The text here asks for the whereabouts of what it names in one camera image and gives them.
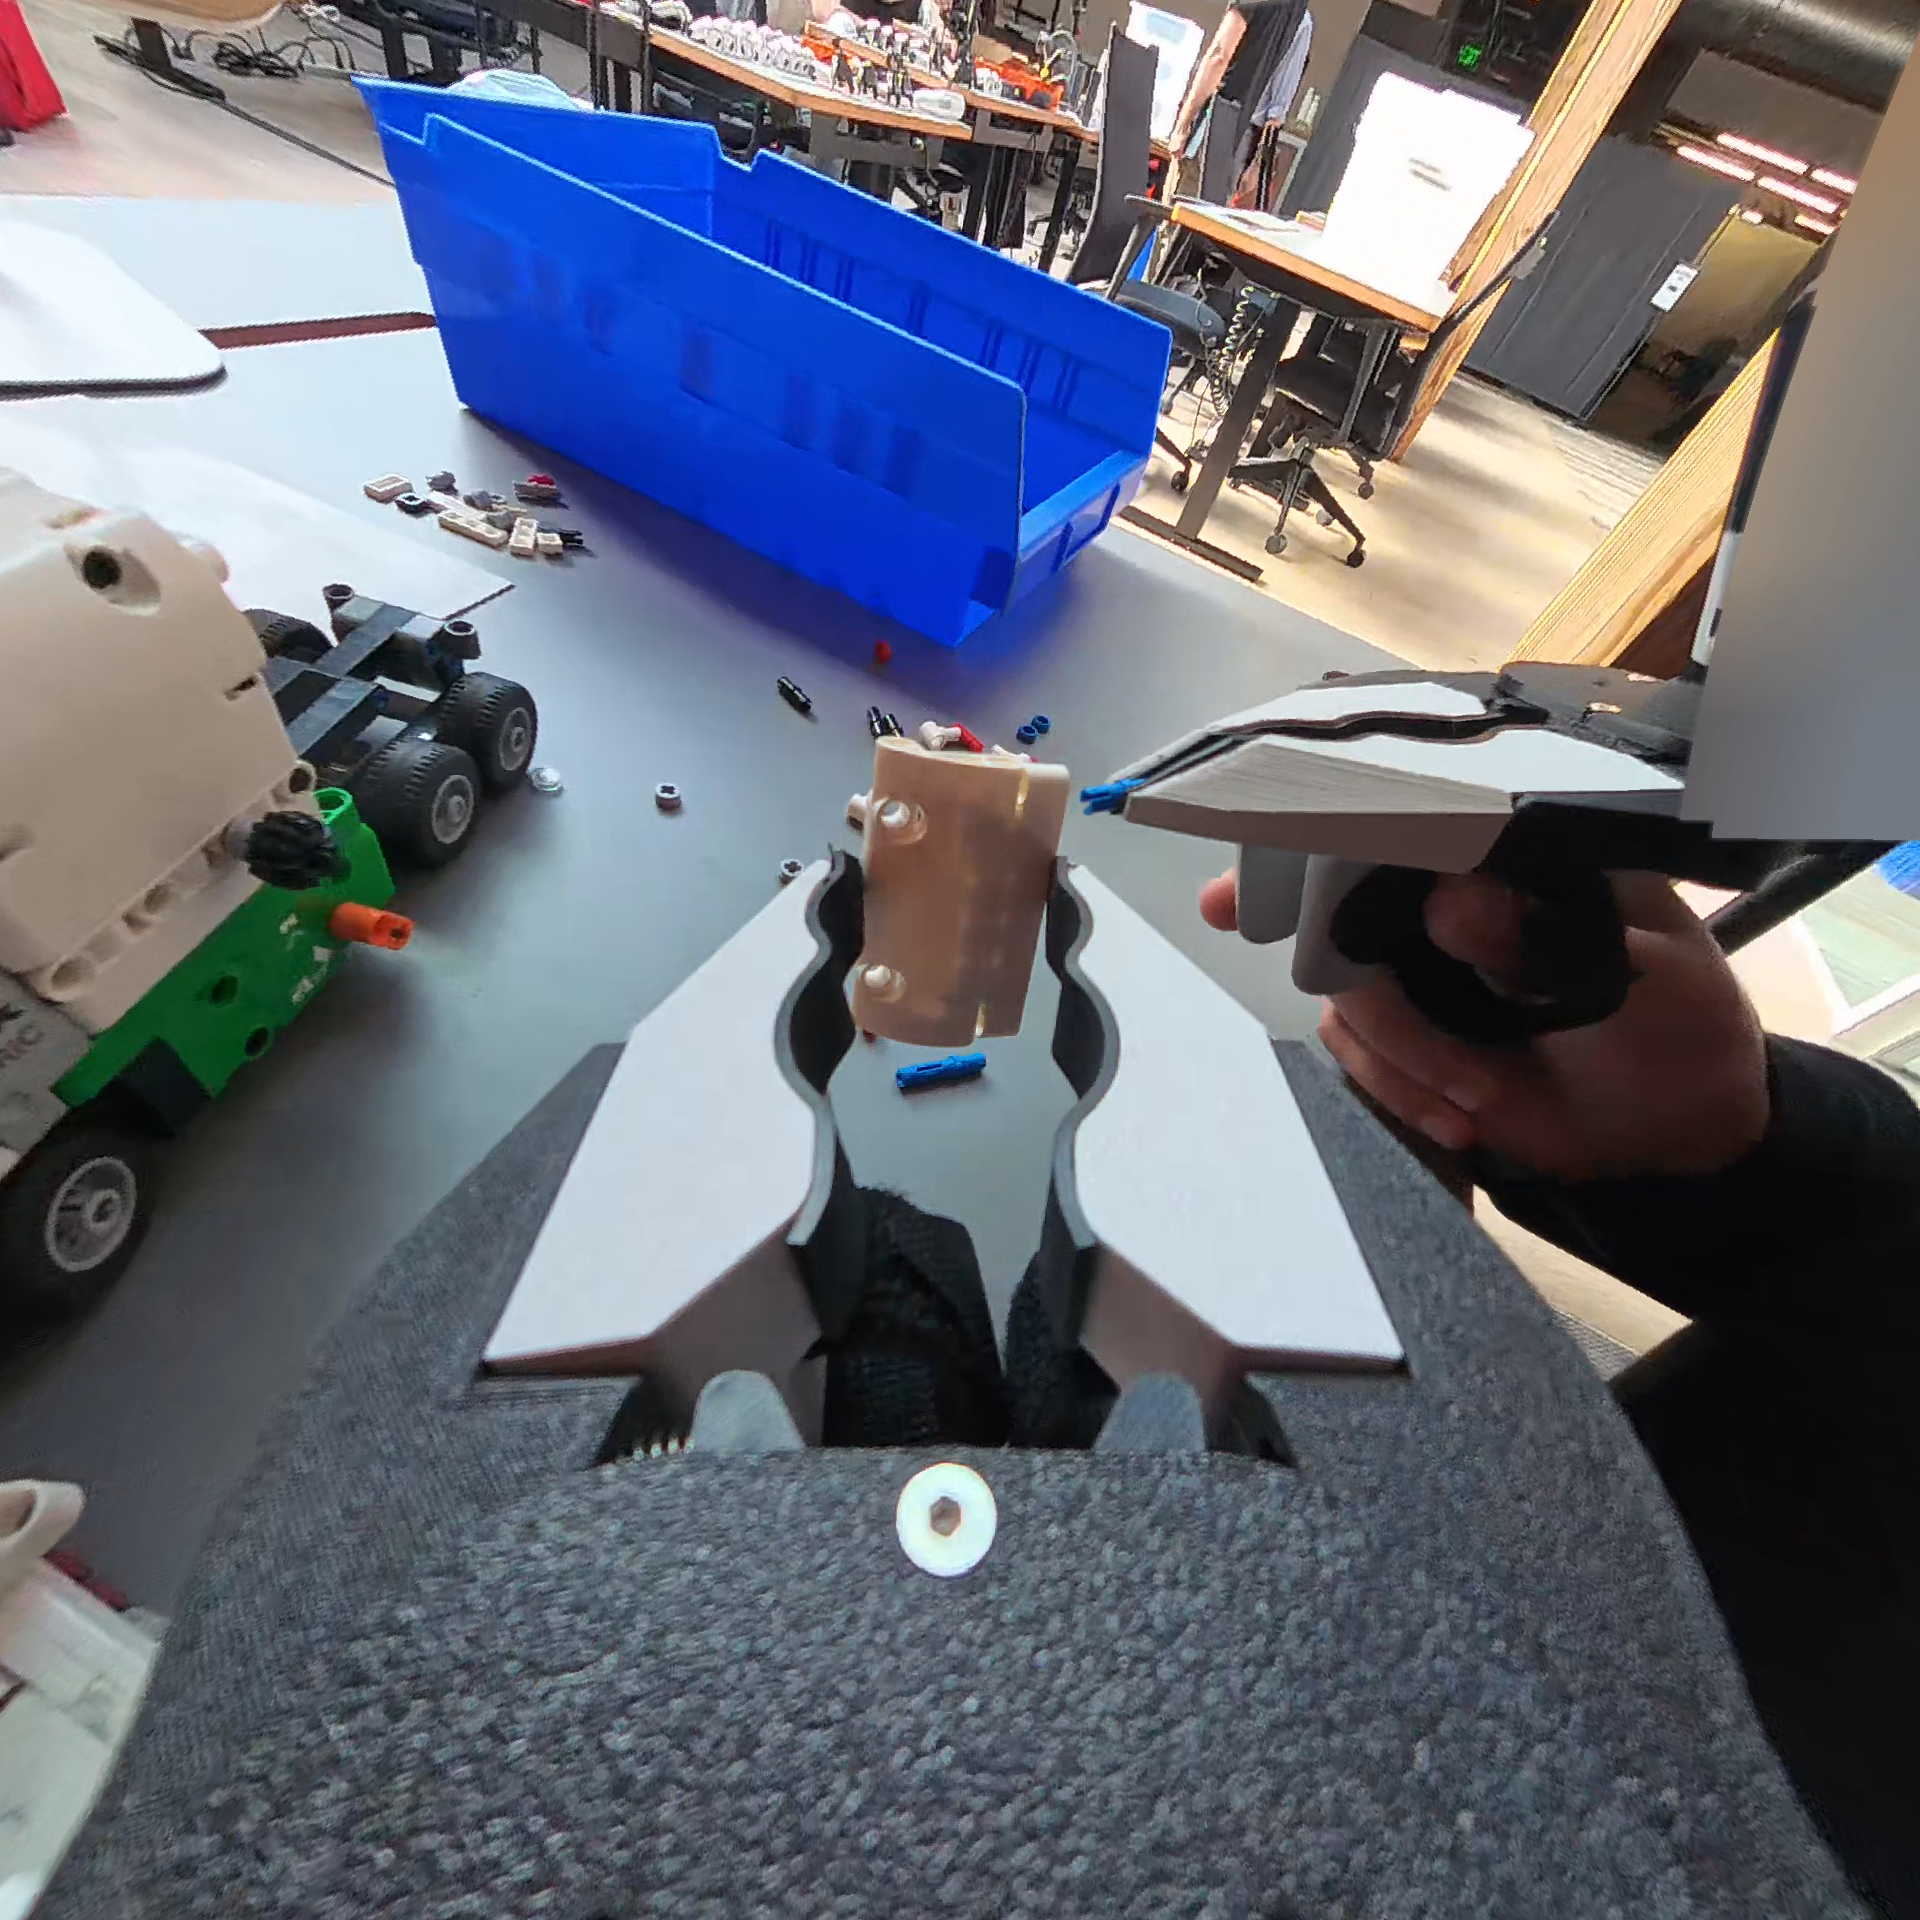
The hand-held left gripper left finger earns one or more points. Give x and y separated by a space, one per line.
677 1186

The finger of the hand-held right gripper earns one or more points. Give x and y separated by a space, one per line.
1348 805
1382 701

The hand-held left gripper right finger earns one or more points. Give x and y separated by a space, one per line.
1226 1186

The white curved lego piece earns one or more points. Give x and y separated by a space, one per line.
959 900

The person's right forearm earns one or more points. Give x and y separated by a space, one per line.
1801 1186

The white and red lego pin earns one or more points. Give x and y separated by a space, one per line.
944 737

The white and green lego truck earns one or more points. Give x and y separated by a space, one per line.
134 749

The pile of small lego pieces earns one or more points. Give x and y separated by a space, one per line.
481 518

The white lego panel assembly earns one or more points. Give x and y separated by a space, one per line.
62 1680

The person's right hand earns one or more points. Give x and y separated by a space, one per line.
1577 1097

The black office chair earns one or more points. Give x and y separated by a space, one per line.
1127 149
1334 405

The wooden desk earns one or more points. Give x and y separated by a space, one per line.
1305 263

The white board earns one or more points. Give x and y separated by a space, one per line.
1429 165

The blue plastic bin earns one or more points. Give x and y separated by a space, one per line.
750 374

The long wooden work table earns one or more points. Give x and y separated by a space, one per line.
839 100

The dark red tape strip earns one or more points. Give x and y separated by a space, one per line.
316 328

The white mat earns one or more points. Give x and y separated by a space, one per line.
93 310

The clear plastic bag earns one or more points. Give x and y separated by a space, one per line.
498 88

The wooden post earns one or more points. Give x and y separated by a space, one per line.
1544 197
1664 522

